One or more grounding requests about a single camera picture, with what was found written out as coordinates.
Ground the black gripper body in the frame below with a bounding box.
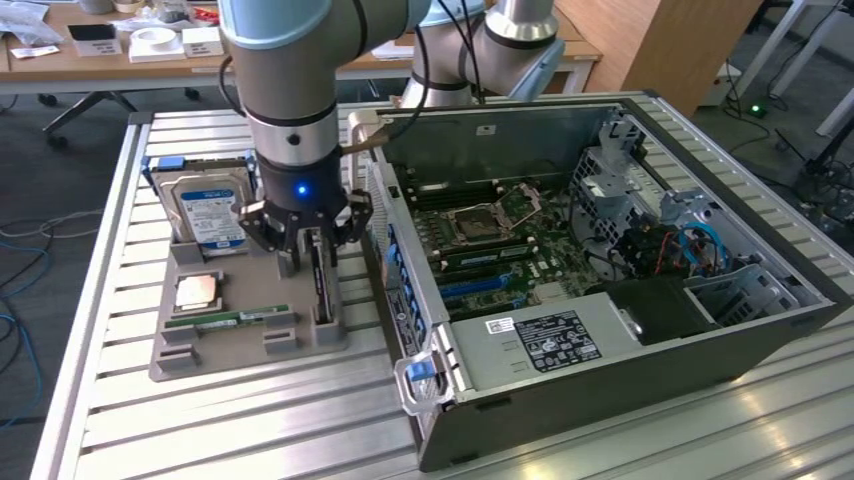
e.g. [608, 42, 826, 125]
[258, 149, 350, 216]

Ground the black graphics card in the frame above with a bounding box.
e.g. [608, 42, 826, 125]
[299, 227, 341, 326]

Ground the hard disk with blue carrier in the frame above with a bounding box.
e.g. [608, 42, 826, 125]
[142, 149, 262, 251]

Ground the grey parts rack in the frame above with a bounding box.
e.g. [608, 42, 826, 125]
[147, 234, 353, 384]

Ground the copper-topped CPU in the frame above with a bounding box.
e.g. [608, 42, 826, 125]
[174, 273, 221, 310]

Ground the CPU socket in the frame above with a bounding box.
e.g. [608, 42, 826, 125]
[453, 205, 513, 246]

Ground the green RAM stick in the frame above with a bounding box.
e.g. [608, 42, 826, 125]
[165, 304, 293, 329]

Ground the blue expansion slot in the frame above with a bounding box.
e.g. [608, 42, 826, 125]
[439, 273, 510, 302]

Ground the open socket cover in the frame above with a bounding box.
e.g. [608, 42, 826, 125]
[497, 182, 544, 226]

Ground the white paper stack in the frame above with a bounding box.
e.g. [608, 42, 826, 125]
[370, 39, 417, 61]

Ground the green motherboard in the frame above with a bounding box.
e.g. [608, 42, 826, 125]
[393, 164, 620, 321]

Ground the plain white box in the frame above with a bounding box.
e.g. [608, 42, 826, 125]
[181, 27, 227, 59]

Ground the grey power supply unit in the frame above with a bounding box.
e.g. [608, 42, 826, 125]
[433, 292, 646, 394]

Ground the white tape roll on box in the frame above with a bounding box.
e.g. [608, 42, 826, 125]
[127, 27, 187, 64]

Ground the black chair base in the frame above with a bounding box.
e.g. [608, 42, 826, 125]
[39, 89, 202, 146]

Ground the silver disk bay cage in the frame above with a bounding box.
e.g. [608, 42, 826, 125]
[570, 113, 726, 241]

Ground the wooden desk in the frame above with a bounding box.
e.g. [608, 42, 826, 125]
[0, 0, 606, 109]

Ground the white box with black top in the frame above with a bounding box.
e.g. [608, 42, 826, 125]
[67, 23, 123, 57]

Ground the clear plastic bag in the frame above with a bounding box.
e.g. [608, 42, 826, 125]
[0, 0, 69, 46]

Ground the open dark PC case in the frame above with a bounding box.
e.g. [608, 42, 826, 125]
[347, 97, 854, 474]

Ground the wooden cabinet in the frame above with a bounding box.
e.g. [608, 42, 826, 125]
[557, 0, 766, 114]

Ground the small silver disk bay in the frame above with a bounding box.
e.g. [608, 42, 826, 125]
[684, 263, 802, 326]

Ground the black camera cable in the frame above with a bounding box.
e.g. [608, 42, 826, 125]
[339, 0, 486, 156]

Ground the white floor cable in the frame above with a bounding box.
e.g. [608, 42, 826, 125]
[0, 209, 102, 239]

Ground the blue floor cable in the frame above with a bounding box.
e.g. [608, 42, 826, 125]
[0, 239, 53, 429]

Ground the black wire bundle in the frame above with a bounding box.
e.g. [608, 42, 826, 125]
[612, 224, 689, 279]

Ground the red wire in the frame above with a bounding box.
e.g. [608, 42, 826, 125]
[652, 227, 670, 275]

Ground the blue wire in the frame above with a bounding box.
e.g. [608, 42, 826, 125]
[678, 222, 734, 275]

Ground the white table frame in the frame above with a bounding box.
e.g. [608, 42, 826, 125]
[724, 0, 854, 136]

